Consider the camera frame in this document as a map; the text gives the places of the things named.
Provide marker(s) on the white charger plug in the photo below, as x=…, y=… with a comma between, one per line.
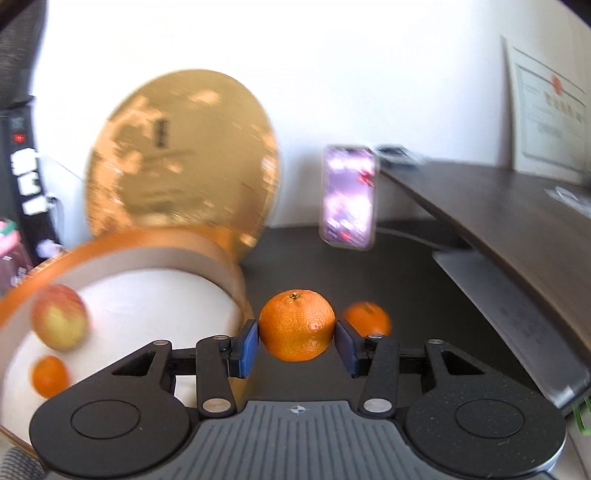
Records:
x=36, y=205
x=23, y=161
x=29, y=184

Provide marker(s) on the black power strip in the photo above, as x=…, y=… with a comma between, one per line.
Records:
x=38, y=232

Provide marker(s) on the pink water bottle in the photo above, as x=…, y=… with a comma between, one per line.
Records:
x=15, y=262

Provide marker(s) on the white paper stack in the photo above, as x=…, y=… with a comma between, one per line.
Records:
x=555, y=367

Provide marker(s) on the black item on shelf corner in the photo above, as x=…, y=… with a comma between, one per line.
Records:
x=399, y=155

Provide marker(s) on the round gold box lid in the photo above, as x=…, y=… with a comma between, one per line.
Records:
x=191, y=149

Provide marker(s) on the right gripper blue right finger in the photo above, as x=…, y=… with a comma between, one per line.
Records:
x=375, y=359

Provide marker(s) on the white charger plug top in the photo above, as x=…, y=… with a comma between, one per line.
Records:
x=23, y=161

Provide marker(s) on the framed business licence certificate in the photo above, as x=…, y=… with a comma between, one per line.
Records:
x=550, y=118

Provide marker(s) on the pink smartphone on stand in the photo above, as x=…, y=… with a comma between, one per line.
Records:
x=349, y=196

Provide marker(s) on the mandarin orange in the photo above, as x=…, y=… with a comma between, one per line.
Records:
x=297, y=325
x=368, y=318
x=50, y=376

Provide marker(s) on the white charger plug bottom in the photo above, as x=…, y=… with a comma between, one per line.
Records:
x=36, y=205

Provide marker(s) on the clear plastic bag on shelf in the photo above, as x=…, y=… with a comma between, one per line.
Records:
x=569, y=198

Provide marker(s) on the round gold box base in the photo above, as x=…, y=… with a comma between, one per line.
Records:
x=138, y=286

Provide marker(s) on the white charger plug middle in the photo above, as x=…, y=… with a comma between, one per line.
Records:
x=29, y=184

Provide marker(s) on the red yellow apple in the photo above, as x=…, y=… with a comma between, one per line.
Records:
x=59, y=318

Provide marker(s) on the dark wooden raised shelf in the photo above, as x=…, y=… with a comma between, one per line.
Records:
x=541, y=243

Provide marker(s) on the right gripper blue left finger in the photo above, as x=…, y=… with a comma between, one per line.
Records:
x=219, y=359

